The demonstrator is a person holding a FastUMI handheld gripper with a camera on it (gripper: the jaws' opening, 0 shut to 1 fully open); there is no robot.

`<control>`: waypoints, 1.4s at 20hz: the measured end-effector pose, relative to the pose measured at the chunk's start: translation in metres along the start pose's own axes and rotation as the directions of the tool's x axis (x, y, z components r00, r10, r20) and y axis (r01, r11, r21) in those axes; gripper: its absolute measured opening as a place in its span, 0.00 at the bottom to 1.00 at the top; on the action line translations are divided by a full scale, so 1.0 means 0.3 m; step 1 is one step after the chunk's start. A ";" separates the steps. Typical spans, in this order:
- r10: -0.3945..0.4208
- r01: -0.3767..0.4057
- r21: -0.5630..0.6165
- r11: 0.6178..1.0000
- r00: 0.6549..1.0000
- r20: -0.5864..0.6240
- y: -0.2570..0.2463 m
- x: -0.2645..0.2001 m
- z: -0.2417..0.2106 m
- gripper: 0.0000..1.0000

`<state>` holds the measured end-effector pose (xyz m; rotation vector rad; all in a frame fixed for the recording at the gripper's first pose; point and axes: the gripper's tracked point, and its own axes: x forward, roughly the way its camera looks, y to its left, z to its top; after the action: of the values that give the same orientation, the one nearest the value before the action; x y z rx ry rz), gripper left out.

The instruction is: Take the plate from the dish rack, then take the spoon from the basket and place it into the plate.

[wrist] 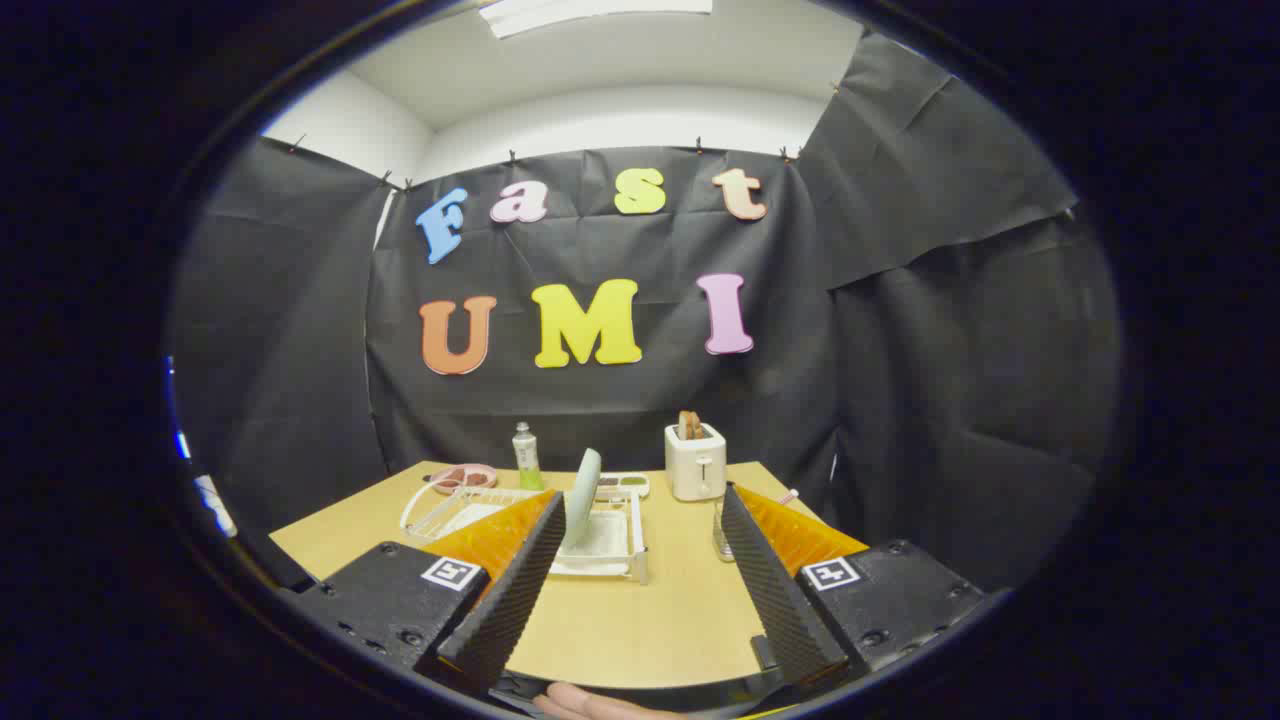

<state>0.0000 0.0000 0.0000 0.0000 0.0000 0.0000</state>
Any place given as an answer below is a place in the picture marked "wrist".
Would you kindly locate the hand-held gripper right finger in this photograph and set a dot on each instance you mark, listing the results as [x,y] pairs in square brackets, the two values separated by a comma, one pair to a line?
[775,590]

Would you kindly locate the black backdrop cloth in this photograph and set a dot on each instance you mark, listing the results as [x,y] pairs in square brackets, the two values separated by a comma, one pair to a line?
[900,350]

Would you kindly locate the white blurry object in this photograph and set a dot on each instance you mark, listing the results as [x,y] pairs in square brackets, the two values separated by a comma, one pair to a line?
[215,505]

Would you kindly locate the white divided tray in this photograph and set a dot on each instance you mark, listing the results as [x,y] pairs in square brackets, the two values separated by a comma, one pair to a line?
[622,488]

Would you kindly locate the cream toaster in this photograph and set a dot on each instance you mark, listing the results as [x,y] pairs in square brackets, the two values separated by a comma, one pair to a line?
[695,465]

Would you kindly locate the pale green plate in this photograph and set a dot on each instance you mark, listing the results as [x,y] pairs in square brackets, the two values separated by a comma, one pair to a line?
[583,490]

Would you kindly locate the pink plate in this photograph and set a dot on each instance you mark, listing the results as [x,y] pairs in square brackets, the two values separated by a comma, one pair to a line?
[478,470]

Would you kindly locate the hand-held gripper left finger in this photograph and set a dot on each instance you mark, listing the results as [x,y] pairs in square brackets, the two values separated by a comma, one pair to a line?
[515,600]

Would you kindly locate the clear bottle with green liquid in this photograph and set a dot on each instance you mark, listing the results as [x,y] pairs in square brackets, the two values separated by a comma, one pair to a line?
[526,462]

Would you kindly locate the white dish rack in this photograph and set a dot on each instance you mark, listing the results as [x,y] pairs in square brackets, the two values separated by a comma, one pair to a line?
[612,545]

